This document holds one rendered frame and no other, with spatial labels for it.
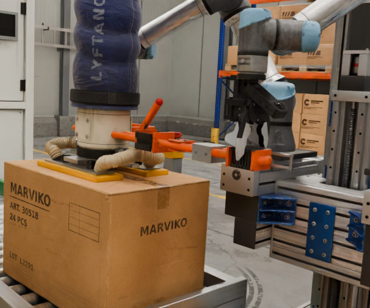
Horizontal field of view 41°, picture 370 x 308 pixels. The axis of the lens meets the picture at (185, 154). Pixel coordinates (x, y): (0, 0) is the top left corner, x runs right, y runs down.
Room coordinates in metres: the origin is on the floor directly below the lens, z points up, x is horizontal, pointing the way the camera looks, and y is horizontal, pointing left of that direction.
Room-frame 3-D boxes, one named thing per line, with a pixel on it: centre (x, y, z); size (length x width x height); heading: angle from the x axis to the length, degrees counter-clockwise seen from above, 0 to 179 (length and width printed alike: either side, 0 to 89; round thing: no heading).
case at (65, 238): (1.64, 0.27, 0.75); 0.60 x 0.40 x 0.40; 46
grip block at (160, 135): (1.47, 0.09, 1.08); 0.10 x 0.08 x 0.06; 136
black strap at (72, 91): (1.64, 0.27, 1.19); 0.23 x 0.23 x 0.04
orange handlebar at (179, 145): (1.59, 0.05, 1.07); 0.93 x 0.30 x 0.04; 46
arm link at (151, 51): (1.98, 0.20, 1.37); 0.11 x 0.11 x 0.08; 76
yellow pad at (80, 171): (1.57, 0.34, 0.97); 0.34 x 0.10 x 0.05; 46
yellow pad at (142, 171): (1.71, 0.21, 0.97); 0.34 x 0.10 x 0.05; 46
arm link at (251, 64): (1.24, -0.15, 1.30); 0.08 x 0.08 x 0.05
